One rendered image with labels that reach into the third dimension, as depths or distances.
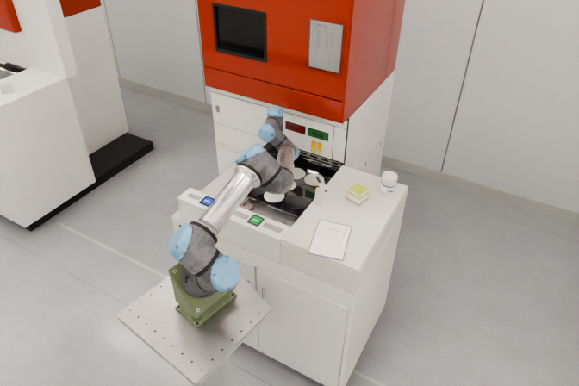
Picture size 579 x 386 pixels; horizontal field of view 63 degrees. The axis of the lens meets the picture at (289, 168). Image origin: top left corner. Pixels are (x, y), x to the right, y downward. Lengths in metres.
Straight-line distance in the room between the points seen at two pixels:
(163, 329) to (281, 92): 1.19
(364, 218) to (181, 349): 0.91
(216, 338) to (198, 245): 0.41
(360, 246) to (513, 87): 2.01
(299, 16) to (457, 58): 1.72
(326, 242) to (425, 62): 2.04
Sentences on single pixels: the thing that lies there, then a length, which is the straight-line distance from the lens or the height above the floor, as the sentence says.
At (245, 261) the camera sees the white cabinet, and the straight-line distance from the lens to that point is 2.19.
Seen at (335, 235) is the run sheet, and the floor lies 0.97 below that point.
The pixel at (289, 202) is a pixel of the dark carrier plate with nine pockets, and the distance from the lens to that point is 2.24.
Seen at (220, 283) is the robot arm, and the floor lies 1.12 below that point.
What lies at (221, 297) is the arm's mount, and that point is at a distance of 1.88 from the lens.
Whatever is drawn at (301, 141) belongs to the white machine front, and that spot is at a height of 1.03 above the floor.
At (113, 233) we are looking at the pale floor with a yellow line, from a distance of 3.60.
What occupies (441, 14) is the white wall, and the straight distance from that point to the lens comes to 3.53.
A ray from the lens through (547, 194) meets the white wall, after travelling 3.97.
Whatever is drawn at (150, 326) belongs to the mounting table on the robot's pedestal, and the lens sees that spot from 1.92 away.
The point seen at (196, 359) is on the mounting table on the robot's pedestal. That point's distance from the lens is 1.81.
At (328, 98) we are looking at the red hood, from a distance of 2.20.
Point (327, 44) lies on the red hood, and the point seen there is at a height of 1.59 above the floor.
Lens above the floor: 2.32
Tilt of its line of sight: 35 degrees down
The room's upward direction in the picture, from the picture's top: 1 degrees clockwise
